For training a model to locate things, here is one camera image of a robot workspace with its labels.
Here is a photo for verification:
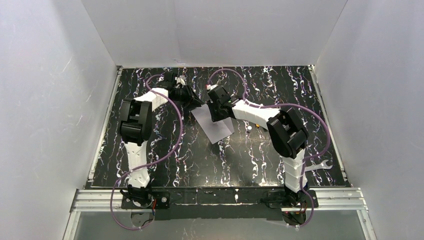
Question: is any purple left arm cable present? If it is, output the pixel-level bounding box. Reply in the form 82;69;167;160
109;74;184;232

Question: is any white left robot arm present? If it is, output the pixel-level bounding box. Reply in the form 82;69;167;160
118;72;204;189

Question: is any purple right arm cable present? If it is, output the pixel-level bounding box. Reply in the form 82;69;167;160
206;68;331;229

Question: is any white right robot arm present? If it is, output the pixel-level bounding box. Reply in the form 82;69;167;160
206;84;309;200

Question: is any aluminium front rail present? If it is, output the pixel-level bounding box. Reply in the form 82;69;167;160
71;187;368;212

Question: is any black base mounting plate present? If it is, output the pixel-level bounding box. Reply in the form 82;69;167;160
119;186;319;224

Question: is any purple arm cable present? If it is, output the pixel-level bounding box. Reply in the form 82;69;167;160
206;68;331;229
109;74;184;232

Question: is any silver open-end wrench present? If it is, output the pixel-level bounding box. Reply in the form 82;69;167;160
304;159;333;172

